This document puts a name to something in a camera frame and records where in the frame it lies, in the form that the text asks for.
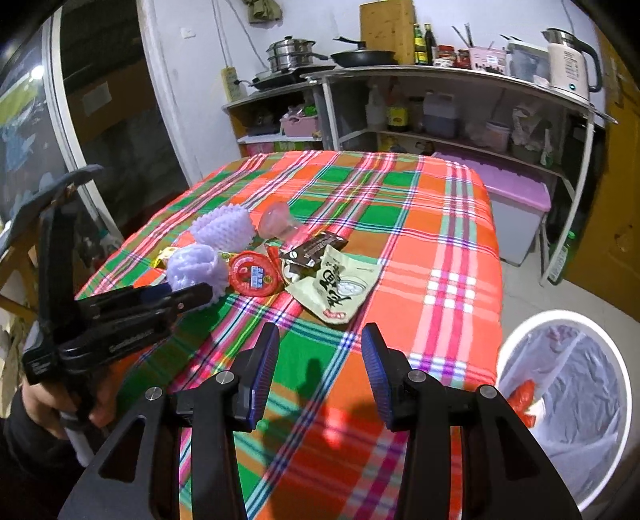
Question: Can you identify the white foam fruit net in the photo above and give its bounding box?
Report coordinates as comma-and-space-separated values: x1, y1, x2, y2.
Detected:
166, 243, 230, 304

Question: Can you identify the green white snack pouch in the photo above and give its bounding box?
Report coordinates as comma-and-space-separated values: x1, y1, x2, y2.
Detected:
286, 246, 382, 325

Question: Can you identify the red plastic bag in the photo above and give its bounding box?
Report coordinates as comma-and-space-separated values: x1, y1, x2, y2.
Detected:
506, 379, 536, 429

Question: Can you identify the white round trash bin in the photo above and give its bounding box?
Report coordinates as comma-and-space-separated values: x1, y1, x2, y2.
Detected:
494, 308, 636, 512

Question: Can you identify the grey trash bin liner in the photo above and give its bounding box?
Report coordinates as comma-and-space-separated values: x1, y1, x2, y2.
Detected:
499, 322, 626, 493

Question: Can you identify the white metal kitchen shelf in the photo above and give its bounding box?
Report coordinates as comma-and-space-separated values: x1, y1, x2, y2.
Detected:
224, 65, 608, 280

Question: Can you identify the person's left hand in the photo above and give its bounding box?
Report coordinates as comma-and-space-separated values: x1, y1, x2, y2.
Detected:
21, 368, 124, 439

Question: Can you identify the red round snack lid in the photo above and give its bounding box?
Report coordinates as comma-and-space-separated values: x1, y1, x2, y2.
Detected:
229, 251, 282, 298

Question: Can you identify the plaid orange green tablecloth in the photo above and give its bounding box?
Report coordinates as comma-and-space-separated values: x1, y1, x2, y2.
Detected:
81, 150, 503, 519

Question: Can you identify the dark brown snack wrapper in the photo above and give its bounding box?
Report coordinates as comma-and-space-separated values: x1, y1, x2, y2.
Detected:
279, 231, 348, 269

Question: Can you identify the clear pink plastic cup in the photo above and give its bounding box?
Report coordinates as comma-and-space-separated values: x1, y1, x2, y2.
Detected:
257, 202, 304, 246

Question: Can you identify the green glass bottle on floor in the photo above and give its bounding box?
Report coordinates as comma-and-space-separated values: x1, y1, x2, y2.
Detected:
548, 231, 576, 286

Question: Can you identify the purple lidded storage box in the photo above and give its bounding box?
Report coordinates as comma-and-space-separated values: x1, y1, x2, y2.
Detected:
434, 152, 551, 266

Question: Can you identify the pink plastic basket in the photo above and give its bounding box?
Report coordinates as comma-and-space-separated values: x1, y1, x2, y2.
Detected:
280, 115, 320, 138

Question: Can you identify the white power strip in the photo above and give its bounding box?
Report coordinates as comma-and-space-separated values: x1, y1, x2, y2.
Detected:
221, 66, 243, 102

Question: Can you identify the yellow wooden door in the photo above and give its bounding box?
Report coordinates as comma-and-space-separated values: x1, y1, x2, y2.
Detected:
567, 32, 640, 318

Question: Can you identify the black induction cooktop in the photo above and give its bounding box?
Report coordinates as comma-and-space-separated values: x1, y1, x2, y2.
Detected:
248, 64, 335, 91

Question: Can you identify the stainless steel steamer pot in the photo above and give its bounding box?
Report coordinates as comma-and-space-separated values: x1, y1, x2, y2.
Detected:
267, 36, 329, 72

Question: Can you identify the olive green hanging cloth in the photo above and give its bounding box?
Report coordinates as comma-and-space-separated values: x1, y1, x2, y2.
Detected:
243, 0, 282, 25

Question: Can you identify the black frying pan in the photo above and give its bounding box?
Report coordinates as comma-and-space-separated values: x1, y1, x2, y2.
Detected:
331, 37, 398, 68

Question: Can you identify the red lidded jar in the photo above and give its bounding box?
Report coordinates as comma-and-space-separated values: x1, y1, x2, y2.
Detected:
433, 44, 457, 67

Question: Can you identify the green label sauce bottle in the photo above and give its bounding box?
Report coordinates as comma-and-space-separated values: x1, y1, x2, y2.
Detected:
413, 23, 428, 65

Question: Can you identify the pink utensil holder box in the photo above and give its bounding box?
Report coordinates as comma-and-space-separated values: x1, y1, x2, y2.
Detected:
470, 46, 506, 75

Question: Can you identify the dark sauce bottle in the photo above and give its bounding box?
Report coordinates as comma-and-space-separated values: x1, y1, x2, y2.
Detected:
424, 23, 438, 66

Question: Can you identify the clear plastic container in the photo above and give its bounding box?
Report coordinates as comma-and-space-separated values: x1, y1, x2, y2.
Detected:
506, 40, 550, 84

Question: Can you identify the wooden cutting board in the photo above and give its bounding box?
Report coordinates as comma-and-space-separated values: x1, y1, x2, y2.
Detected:
359, 0, 416, 65

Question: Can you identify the white electric kettle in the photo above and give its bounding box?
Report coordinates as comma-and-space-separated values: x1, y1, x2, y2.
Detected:
542, 28, 603, 102

